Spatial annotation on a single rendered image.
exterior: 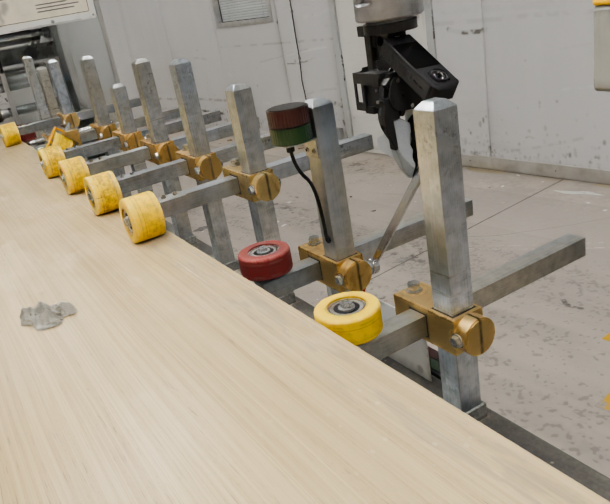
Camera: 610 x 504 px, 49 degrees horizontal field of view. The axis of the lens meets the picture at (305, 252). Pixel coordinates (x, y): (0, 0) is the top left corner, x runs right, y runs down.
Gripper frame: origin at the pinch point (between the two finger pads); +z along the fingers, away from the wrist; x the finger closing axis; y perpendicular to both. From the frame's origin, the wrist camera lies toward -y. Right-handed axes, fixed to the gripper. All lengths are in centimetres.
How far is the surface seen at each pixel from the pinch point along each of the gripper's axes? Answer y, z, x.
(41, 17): 262, -29, -7
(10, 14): 262, -32, 6
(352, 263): 6.2, 13.3, 8.6
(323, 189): 9.4, 1.8, 9.7
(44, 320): 18, 10, 51
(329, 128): 8.9, -6.8, 7.4
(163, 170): 63, 5, 16
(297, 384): -19.6, 10.0, 33.2
